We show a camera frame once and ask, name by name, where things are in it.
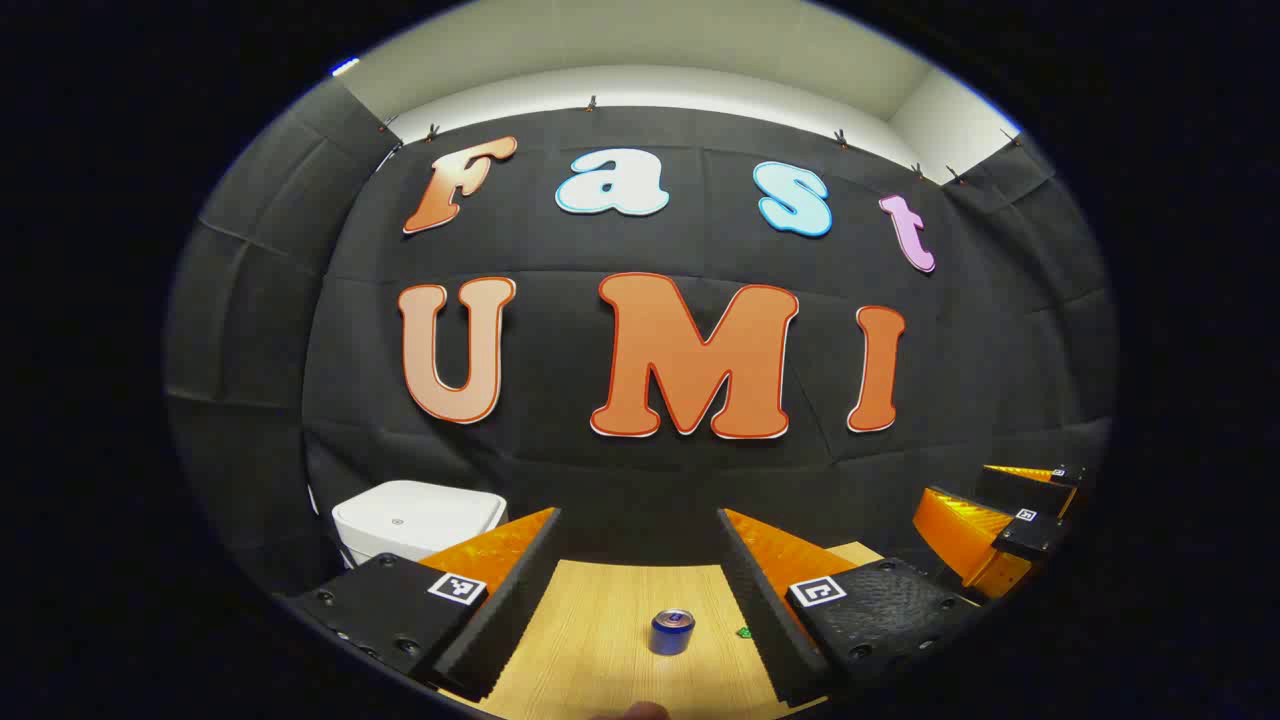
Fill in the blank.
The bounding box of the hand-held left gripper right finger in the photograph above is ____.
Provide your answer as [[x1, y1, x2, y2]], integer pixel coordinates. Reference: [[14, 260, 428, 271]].
[[716, 508, 986, 707]]

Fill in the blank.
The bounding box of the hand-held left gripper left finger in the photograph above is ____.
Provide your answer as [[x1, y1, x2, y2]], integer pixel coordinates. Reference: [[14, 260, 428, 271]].
[[285, 507, 563, 701]]

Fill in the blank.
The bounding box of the blue pop can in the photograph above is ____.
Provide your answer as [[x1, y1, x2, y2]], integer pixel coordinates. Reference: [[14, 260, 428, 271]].
[[648, 608, 696, 657]]

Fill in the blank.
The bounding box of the white desktop garbage bin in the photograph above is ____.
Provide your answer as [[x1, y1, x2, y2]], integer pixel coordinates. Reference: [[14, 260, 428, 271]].
[[332, 480, 508, 569]]

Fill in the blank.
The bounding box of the wooden desktop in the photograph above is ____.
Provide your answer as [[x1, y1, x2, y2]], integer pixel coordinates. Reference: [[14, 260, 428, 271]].
[[440, 541, 886, 720]]

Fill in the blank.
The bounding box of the black backdrop cloth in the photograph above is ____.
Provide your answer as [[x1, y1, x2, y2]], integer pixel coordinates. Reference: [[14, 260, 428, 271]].
[[165, 78, 1119, 601]]

